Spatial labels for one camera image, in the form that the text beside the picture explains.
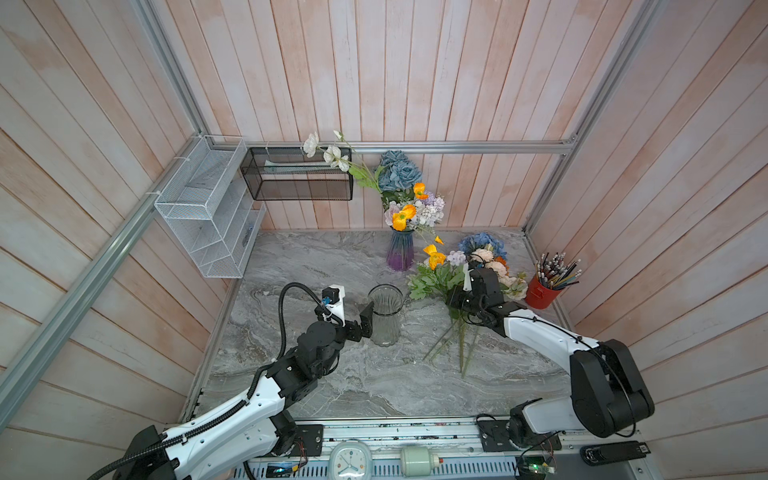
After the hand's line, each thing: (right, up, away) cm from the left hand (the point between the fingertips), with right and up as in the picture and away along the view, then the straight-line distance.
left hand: (357, 304), depth 76 cm
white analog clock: (-1, -35, -7) cm, 36 cm away
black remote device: (+56, -33, -8) cm, 65 cm away
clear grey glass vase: (+8, +1, +4) cm, 9 cm away
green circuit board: (+43, -39, -5) cm, 58 cm away
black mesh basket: (-26, +43, +31) cm, 59 cm away
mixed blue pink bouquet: (+43, +15, +25) cm, 52 cm away
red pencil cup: (+57, 0, +16) cm, 59 cm away
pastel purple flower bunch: (+20, +26, +8) cm, 34 cm away
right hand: (+27, +2, +16) cm, 31 cm away
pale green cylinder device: (+14, -32, -12) cm, 37 cm away
